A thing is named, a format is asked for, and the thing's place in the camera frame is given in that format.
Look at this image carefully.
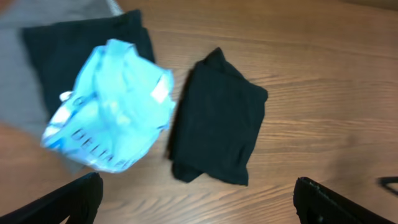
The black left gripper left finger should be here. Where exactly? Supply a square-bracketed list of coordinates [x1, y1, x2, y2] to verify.
[1, 172, 103, 224]

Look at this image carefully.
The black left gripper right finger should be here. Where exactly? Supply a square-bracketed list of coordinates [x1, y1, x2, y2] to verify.
[293, 177, 393, 224]

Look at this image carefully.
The black t-shirt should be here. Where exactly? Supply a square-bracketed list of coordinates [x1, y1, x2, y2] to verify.
[169, 48, 268, 185]

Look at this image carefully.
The light blue printed t-shirt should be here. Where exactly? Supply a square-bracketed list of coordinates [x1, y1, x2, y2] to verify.
[41, 39, 175, 173]

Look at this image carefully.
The grey folded garment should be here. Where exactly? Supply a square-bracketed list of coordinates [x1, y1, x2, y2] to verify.
[0, 0, 125, 175]

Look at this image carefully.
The black garment in pile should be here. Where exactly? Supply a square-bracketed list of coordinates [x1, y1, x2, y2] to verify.
[21, 9, 155, 116]

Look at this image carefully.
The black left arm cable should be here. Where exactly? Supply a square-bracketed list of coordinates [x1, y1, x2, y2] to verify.
[377, 175, 398, 197]

